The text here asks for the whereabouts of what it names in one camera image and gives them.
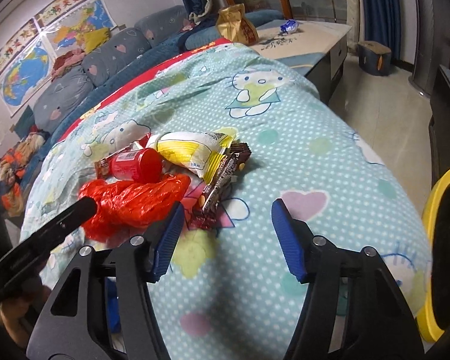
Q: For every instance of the grey coffee table with drawers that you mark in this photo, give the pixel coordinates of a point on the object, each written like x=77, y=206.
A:
x=316, y=50

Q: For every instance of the cartoon print teal blanket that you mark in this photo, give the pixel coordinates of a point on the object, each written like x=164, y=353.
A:
x=228, y=293

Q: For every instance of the framed calligraphy picture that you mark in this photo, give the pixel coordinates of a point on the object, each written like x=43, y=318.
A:
x=55, y=10

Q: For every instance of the blue plastic wrapper on table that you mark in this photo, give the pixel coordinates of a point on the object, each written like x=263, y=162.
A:
x=289, y=27

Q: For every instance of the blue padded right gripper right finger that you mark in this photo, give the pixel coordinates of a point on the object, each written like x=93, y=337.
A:
x=295, y=239

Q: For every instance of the yellow rimmed black trash bin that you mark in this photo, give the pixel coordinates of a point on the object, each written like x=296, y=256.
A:
x=434, y=318

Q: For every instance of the gold brown paper bag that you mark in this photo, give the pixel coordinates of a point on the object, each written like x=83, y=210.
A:
x=235, y=27

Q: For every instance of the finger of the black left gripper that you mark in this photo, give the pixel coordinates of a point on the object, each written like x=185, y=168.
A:
x=20, y=267

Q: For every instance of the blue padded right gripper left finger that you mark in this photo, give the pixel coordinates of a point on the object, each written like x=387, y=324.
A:
x=162, y=237

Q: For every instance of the world map poster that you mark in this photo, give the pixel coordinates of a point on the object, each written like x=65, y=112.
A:
x=30, y=71

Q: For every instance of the dark brown snack wrapper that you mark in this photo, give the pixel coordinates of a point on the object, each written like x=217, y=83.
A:
x=208, y=211

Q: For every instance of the blue sofa with heart cushions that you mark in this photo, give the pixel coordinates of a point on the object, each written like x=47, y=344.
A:
x=90, y=79

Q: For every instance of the yellow white snack bag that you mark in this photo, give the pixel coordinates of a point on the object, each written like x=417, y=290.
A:
x=200, y=153

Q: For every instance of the grey standing air conditioner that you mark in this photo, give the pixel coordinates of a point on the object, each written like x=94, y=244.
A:
x=433, y=43

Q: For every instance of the red plastic bag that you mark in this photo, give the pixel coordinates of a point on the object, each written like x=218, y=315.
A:
x=128, y=204

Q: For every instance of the blue curtain right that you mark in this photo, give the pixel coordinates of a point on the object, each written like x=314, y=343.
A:
x=382, y=20

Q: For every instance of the blue storage box stool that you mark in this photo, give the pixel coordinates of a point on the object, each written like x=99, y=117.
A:
x=374, y=58

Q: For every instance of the china map poster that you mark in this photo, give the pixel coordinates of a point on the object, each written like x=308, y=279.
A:
x=68, y=32

